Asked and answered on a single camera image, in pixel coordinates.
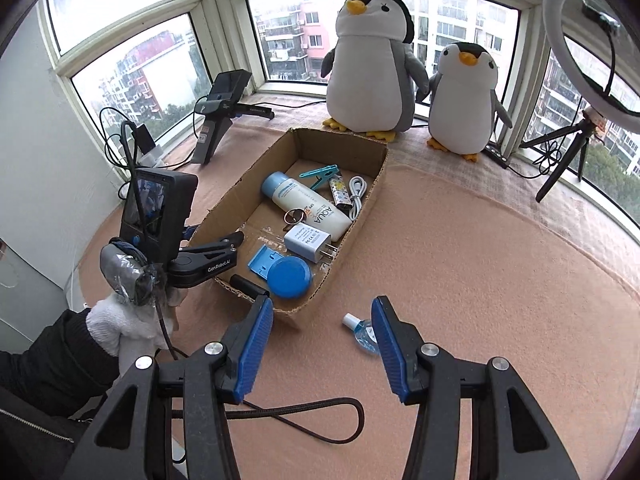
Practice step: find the teal plastic clip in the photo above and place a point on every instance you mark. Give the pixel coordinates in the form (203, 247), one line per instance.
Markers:
(322, 172)

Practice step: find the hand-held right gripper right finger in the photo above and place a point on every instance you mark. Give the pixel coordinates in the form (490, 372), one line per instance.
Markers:
(387, 355)

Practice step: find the white window frame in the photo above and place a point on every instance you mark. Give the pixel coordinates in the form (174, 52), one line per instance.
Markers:
(215, 10)

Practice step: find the person's left forearm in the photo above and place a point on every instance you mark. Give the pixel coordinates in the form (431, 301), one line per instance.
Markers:
(55, 360)

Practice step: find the black power adapter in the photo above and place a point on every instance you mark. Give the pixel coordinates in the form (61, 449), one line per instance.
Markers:
(144, 139)

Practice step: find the black gooseneck phone clamp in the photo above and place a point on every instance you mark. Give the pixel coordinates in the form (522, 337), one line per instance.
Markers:
(600, 15)

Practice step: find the black inline remote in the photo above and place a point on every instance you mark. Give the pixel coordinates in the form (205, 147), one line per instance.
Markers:
(497, 156)

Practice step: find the blue round case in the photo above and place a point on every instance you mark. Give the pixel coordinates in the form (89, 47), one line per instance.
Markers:
(290, 280)

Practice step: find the person's left hand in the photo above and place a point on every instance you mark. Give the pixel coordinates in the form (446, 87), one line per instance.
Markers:
(130, 325)

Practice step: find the small blue sanitizer bottle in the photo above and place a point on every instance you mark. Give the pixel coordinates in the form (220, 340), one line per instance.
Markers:
(365, 337)

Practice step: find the white sunscreen bottle blue cap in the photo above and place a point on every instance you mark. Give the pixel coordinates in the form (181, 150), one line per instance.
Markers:
(295, 195)

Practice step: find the white charger plug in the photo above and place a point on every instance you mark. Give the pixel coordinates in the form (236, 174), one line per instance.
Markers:
(305, 242)

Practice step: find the cardboard box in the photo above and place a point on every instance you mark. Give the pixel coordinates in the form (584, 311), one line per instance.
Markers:
(320, 147)

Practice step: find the grey handheld device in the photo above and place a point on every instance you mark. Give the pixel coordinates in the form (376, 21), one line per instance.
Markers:
(212, 135)

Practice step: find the person's black jacket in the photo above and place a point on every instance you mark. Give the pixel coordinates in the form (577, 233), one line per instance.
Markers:
(30, 445)

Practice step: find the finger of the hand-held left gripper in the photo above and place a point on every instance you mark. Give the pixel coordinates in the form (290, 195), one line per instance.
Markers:
(231, 241)

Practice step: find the large penguin plush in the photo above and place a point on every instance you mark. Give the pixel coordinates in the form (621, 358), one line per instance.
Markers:
(370, 70)

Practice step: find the patterned lighter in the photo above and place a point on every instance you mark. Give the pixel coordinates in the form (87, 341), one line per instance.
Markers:
(340, 192)

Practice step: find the blue folding phone stand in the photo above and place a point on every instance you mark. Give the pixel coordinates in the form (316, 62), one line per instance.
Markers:
(262, 262)

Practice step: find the black cylindrical tube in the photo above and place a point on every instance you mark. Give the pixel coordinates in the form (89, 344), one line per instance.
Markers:
(247, 286)

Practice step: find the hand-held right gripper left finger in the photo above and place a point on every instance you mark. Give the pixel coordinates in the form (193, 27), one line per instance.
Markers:
(255, 352)

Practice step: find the black tripod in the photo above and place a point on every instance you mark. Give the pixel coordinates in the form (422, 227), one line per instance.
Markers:
(565, 160)

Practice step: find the white power strip with chargers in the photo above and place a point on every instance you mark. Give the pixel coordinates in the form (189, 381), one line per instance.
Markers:
(102, 125)

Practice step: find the small penguin plush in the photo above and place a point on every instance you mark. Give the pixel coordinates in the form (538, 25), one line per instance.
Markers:
(462, 110)

